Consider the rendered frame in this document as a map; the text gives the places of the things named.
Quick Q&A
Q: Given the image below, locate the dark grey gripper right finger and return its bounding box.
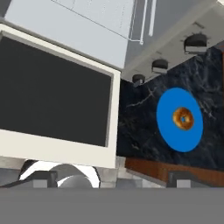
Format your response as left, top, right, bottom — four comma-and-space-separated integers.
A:
167, 171, 224, 189

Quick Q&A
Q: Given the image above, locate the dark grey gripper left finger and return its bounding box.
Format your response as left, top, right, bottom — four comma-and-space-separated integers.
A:
0, 171, 59, 189

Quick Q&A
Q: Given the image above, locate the blue plate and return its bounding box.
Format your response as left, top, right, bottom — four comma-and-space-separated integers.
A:
156, 87, 205, 153

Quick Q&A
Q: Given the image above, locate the brown bagel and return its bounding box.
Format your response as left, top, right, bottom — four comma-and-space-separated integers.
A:
171, 106, 195, 131

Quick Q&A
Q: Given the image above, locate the cream toaster oven door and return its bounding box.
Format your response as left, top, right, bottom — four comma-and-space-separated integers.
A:
0, 23, 122, 170

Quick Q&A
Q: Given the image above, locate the large black toaster oven knob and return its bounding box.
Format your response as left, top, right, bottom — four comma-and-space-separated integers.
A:
183, 32, 209, 55

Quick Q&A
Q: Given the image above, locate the white and black round object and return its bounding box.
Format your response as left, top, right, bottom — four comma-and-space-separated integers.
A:
18, 159, 102, 189

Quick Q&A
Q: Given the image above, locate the brown wooden cupboard front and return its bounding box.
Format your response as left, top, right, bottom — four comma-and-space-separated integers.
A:
124, 157, 224, 188

